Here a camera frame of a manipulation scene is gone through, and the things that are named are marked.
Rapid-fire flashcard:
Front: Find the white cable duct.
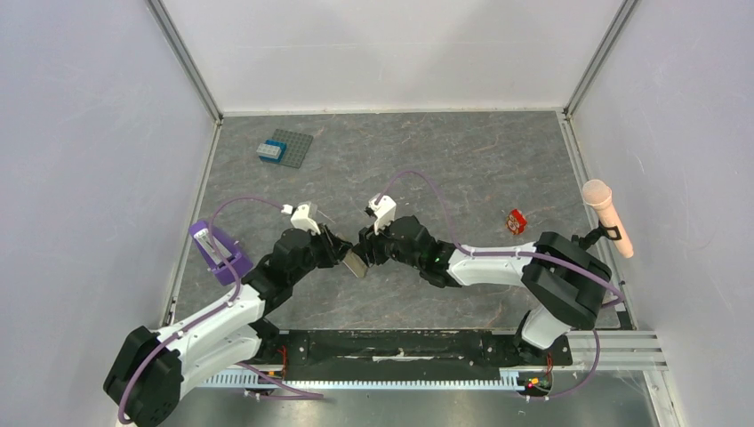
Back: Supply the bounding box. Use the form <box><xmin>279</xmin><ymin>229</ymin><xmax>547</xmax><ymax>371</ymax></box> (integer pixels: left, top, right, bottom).
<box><xmin>198</xmin><ymin>368</ymin><xmax>550</xmax><ymax>392</ymax></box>

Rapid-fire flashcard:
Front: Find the blue lego brick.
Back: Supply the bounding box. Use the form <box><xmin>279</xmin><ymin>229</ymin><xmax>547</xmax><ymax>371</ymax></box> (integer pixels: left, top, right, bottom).
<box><xmin>258</xmin><ymin>140</ymin><xmax>287</xmax><ymax>163</ymax></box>

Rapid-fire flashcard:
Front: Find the pink microphone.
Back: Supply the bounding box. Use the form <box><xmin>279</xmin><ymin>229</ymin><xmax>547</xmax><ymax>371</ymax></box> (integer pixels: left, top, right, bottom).
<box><xmin>582</xmin><ymin>179</ymin><xmax>634</xmax><ymax>259</ymax></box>

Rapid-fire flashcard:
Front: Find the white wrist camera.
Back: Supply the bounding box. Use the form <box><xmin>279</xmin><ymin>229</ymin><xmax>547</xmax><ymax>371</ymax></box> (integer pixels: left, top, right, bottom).
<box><xmin>365</xmin><ymin>194</ymin><xmax>397</xmax><ymax>234</ymax></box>
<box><xmin>281</xmin><ymin>201</ymin><xmax>321</xmax><ymax>235</ymax></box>

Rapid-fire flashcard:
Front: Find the black microphone stand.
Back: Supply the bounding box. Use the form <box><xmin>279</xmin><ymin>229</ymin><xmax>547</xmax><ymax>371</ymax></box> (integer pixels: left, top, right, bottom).
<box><xmin>573</xmin><ymin>222</ymin><xmax>622</xmax><ymax>250</ymax></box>

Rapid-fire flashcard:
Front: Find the grey lego brick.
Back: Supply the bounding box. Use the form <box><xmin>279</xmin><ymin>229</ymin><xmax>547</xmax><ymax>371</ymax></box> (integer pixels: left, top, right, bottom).
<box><xmin>256</xmin><ymin>143</ymin><xmax>283</xmax><ymax>160</ymax></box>

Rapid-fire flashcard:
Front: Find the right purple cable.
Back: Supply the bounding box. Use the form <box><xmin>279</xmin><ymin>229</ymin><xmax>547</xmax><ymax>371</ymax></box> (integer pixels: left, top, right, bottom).
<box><xmin>373</xmin><ymin>171</ymin><xmax>626</xmax><ymax>402</ymax></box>

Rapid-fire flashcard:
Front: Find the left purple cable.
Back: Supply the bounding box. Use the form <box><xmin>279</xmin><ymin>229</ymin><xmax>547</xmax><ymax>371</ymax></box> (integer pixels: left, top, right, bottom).
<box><xmin>116</xmin><ymin>196</ymin><xmax>326</xmax><ymax>425</ymax></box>

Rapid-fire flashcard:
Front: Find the grey lego baseplate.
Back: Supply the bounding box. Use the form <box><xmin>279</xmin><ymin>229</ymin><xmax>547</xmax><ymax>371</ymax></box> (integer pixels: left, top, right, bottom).
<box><xmin>265</xmin><ymin>129</ymin><xmax>314</xmax><ymax>169</ymax></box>

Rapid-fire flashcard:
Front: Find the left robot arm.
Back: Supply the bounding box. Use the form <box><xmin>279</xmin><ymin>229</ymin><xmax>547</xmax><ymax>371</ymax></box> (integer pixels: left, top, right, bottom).
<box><xmin>103</xmin><ymin>227</ymin><xmax>353</xmax><ymax>426</ymax></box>

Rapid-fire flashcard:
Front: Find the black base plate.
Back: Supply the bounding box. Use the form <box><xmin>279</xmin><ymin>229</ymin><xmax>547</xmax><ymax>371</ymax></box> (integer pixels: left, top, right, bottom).
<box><xmin>252</xmin><ymin>329</ymin><xmax>573</xmax><ymax>382</ymax></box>

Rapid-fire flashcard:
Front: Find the red toy figure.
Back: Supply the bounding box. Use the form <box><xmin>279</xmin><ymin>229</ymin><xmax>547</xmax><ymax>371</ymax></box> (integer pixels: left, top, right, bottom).
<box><xmin>506</xmin><ymin>209</ymin><xmax>527</xmax><ymax>235</ymax></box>

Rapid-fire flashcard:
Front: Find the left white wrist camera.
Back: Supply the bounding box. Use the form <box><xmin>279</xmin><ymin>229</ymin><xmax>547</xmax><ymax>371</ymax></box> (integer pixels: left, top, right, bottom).
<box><xmin>281</xmin><ymin>201</ymin><xmax>321</xmax><ymax>235</ymax></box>

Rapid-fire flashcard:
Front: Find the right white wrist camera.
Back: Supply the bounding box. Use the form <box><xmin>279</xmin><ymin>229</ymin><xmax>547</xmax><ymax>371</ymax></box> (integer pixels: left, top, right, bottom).
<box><xmin>365</xmin><ymin>194</ymin><xmax>397</xmax><ymax>234</ymax></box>

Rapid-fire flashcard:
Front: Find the purple cable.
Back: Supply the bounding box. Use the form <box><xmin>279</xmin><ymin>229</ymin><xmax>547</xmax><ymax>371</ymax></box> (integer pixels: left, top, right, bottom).
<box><xmin>116</xmin><ymin>196</ymin><xmax>326</xmax><ymax>425</ymax></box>
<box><xmin>373</xmin><ymin>171</ymin><xmax>626</xmax><ymax>402</ymax></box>

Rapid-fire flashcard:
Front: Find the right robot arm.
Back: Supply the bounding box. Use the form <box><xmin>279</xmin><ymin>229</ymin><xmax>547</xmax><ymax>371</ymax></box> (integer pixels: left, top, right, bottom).
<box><xmin>354</xmin><ymin>216</ymin><xmax>622</xmax><ymax>363</ymax></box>

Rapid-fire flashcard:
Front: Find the beige remote control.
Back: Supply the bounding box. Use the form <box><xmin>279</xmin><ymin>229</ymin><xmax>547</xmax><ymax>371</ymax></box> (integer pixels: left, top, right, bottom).
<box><xmin>342</xmin><ymin>250</ymin><xmax>369</xmax><ymax>278</ymax></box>

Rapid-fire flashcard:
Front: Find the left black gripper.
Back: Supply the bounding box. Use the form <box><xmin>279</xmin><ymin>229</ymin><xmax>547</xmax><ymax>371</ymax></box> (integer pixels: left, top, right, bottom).
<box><xmin>289</xmin><ymin>223</ymin><xmax>352</xmax><ymax>284</ymax></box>

